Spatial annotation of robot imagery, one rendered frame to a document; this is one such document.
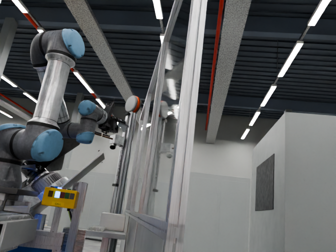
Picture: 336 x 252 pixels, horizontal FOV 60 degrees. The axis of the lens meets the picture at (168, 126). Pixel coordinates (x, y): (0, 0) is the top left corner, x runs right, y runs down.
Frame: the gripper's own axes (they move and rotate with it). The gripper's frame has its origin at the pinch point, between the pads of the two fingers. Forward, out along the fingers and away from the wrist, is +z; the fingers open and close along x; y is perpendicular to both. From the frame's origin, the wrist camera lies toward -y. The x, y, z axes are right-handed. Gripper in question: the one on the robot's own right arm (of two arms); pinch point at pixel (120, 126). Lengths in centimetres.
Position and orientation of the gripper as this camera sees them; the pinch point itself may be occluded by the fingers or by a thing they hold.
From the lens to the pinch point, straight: 166.6
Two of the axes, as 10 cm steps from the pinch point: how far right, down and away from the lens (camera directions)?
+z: 3.2, 3.1, 8.9
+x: 9.5, -1.1, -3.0
